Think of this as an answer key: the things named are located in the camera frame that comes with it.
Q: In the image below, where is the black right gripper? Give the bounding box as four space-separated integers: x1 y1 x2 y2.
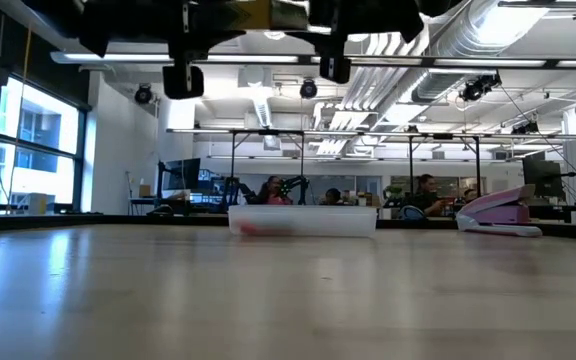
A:
287 0 425 85

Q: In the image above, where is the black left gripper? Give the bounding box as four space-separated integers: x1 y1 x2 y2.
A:
161 0 247 100

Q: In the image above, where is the green yellow crayon box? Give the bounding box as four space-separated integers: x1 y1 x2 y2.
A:
225 0 310 32

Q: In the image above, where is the red pen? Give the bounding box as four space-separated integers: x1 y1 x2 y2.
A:
239 222 297 237

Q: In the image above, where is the black hanging lamp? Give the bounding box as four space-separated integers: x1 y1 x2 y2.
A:
133 83 154 105
299 78 319 100
458 72 503 103

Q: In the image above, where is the black computer monitor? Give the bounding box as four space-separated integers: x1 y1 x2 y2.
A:
161 157 202 192
521 158 565 200

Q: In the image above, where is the large window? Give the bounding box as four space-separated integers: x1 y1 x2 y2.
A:
0 74 89 214

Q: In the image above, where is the clear plastic container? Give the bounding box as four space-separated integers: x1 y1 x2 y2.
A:
227 204 379 239

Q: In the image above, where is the overhead light bar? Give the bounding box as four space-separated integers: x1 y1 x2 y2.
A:
50 48 576 70

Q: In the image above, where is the pink white stapler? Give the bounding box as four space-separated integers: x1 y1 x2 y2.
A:
455 184 545 238

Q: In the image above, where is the black background rig frame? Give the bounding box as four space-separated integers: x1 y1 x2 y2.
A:
406 132 484 201
227 128 309 207

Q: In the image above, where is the silver ventilation duct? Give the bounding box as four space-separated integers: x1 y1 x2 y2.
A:
410 0 552 104

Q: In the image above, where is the black aluminium rig frame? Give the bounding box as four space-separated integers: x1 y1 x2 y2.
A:
0 213 576 242

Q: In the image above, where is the yellow hanging cable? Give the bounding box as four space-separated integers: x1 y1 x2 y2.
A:
6 24 34 201

